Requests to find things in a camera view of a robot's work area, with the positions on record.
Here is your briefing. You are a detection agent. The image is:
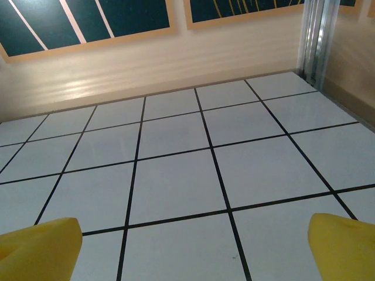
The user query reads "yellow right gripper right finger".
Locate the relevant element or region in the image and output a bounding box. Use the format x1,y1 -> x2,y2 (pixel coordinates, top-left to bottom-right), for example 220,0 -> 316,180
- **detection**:
308,213 -> 375,281

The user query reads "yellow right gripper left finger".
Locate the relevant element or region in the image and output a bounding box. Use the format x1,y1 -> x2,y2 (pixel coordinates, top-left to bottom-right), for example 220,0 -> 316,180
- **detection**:
0,217 -> 83,281

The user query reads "aluminium corner post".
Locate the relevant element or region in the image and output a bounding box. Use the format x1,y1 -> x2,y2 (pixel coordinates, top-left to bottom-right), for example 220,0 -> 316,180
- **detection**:
297,0 -> 342,90

